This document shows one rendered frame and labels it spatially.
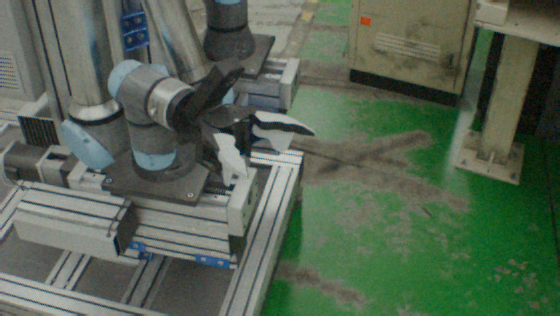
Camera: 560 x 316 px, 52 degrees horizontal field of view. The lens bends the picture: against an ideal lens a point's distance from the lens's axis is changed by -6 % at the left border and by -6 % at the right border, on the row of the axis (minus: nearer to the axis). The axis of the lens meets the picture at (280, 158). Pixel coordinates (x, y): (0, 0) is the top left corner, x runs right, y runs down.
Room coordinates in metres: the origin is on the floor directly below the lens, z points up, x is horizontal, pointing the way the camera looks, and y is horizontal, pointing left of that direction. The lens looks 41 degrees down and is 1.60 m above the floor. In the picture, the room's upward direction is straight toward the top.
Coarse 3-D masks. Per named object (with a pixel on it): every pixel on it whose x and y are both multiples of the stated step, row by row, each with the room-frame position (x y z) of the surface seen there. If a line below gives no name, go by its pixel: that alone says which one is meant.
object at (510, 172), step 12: (468, 132) 2.02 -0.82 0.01; (516, 144) 1.93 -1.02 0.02; (468, 156) 1.86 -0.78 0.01; (468, 168) 1.78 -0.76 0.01; (480, 168) 1.78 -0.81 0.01; (492, 168) 1.78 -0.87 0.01; (504, 168) 1.78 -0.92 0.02; (516, 168) 1.78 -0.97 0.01; (504, 180) 1.72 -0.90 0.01; (516, 180) 1.71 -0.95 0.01
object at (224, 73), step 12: (228, 60) 0.72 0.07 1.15; (216, 72) 0.71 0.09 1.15; (228, 72) 0.70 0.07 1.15; (240, 72) 0.72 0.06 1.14; (204, 84) 0.72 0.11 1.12; (216, 84) 0.70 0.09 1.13; (228, 84) 0.71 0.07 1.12; (192, 96) 0.73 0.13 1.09; (204, 96) 0.71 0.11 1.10; (216, 96) 0.72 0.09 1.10; (192, 108) 0.72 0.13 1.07; (204, 108) 0.72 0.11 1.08
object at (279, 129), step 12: (264, 120) 0.71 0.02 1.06; (276, 120) 0.71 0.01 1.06; (288, 120) 0.71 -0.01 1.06; (264, 132) 0.71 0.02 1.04; (276, 132) 0.71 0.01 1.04; (288, 132) 0.71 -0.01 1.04; (300, 132) 0.70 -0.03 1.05; (312, 132) 0.69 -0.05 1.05; (276, 144) 0.71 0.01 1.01; (288, 144) 0.71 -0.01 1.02
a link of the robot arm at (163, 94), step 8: (168, 80) 0.79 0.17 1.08; (176, 80) 0.80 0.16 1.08; (160, 88) 0.77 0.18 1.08; (168, 88) 0.77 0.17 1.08; (176, 88) 0.77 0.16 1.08; (184, 88) 0.77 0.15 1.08; (192, 88) 0.79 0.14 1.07; (152, 96) 0.76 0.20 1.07; (160, 96) 0.76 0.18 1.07; (168, 96) 0.75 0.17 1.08; (152, 104) 0.76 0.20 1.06; (160, 104) 0.75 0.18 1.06; (168, 104) 0.74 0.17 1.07; (152, 112) 0.74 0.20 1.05; (160, 112) 0.74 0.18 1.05; (160, 120) 0.74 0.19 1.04; (168, 128) 0.74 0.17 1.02
